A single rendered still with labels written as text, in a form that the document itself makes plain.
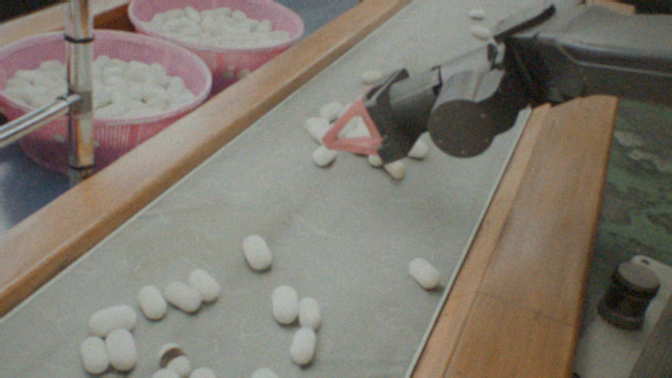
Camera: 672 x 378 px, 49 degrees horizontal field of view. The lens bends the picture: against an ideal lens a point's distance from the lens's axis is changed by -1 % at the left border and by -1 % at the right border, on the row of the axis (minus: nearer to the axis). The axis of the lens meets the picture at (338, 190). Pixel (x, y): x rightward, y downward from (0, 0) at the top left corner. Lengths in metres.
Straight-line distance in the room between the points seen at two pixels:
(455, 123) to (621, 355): 0.62
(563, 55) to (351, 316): 0.28
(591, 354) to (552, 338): 0.49
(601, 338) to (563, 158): 0.33
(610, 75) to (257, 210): 0.37
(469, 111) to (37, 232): 0.38
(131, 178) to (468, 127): 0.33
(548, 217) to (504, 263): 0.12
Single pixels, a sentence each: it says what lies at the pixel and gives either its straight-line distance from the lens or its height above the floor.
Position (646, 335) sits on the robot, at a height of 0.48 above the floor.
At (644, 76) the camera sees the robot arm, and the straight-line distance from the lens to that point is 0.54.
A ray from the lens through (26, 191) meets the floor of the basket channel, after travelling 0.90.
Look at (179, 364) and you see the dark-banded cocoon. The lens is 0.56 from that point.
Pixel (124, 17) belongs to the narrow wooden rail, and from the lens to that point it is 1.22.
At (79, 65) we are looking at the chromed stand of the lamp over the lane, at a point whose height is 0.88.
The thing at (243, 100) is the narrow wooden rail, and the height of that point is 0.76.
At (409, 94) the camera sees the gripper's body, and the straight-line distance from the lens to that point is 0.71.
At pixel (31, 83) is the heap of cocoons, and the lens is 1.01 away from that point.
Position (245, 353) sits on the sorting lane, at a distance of 0.60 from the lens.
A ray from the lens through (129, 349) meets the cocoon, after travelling 0.57.
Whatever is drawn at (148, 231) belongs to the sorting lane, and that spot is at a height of 0.74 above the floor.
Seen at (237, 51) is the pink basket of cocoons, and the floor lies 0.77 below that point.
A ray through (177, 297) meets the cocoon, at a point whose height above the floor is 0.75.
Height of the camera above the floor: 1.16
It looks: 31 degrees down
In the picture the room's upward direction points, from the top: 11 degrees clockwise
